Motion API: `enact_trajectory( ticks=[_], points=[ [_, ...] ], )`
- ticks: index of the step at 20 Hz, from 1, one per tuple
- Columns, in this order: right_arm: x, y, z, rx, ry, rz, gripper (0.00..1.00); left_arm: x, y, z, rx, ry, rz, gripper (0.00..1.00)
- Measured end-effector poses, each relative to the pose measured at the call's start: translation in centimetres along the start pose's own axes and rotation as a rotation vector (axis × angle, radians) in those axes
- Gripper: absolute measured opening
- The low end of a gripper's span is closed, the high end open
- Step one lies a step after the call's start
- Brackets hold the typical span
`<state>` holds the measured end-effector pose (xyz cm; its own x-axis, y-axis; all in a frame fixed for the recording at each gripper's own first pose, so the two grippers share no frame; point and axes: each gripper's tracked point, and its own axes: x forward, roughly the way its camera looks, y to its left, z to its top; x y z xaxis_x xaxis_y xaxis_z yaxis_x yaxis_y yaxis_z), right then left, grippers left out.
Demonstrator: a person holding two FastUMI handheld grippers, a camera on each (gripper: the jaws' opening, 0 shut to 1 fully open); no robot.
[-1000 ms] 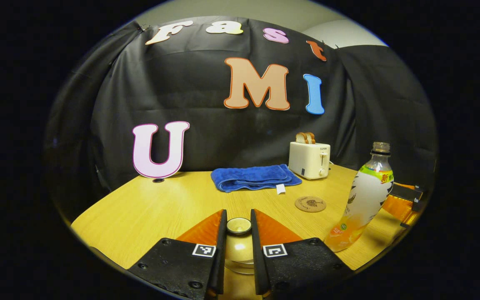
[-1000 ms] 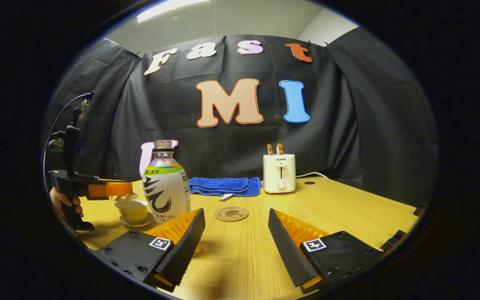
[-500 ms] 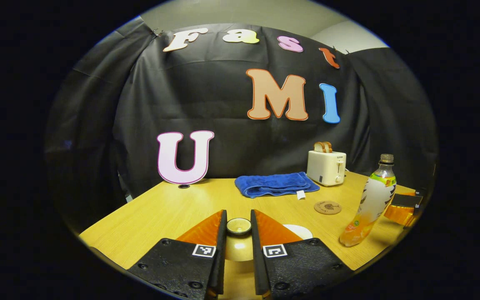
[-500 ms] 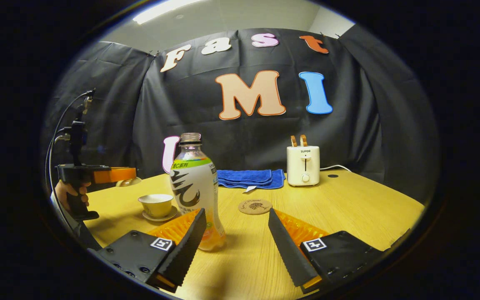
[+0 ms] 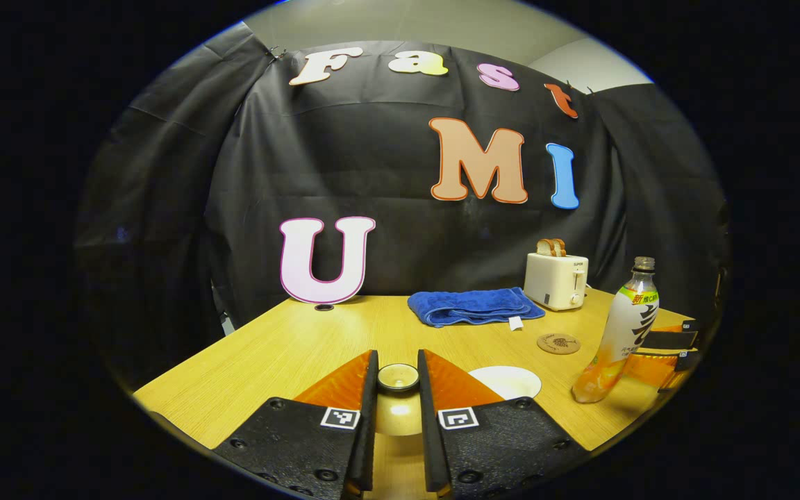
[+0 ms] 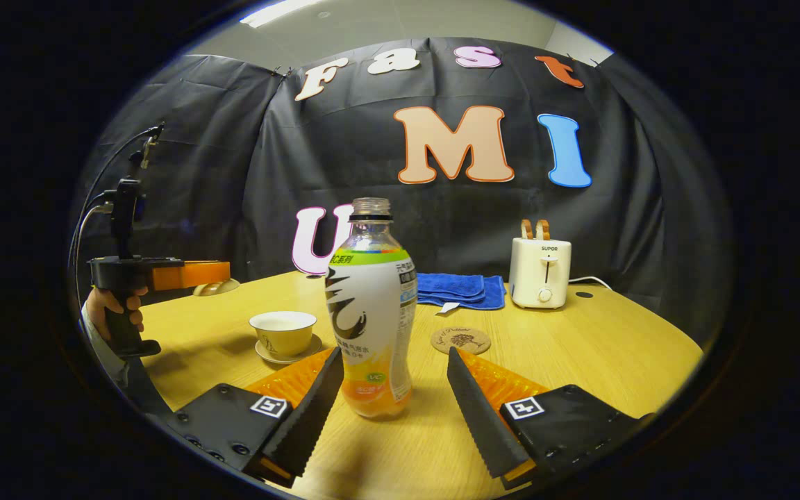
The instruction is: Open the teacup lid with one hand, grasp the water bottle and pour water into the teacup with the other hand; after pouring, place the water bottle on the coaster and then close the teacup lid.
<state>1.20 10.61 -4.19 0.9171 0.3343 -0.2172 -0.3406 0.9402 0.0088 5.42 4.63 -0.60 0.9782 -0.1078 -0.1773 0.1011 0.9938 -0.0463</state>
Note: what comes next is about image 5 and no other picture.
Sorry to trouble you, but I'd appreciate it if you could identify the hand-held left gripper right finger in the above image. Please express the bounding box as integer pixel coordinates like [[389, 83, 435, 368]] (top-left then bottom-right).
[[416, 349, 590, 500]]

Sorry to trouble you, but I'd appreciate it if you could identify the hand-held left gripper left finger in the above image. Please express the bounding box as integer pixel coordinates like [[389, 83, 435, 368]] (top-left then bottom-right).
[[212, 349, 381, 500]]

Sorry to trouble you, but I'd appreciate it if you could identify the clear water bottle white label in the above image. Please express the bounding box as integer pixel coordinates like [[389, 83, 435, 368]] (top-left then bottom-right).
[[571, 256, 660, 405]]

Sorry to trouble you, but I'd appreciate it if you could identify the cream teacup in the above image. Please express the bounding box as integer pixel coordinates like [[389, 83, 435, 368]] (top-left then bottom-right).
[[468, 365, 543, 401]]

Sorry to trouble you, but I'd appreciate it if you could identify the round cork coaster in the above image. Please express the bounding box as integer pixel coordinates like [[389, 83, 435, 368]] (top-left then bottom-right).
[[536, 332, 582, 356]]

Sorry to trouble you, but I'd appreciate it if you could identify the folded blue towel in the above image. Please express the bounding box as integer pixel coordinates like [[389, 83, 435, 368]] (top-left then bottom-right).
[[407, 286, 547, 331]]

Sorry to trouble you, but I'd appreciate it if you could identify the white toaster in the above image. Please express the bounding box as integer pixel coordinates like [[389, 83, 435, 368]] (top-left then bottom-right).
[[523, 251, 590, 312]]

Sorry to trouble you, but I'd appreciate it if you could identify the black backdrop cloth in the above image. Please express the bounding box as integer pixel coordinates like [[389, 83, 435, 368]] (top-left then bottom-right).
[[74, 31, 731, 390]]

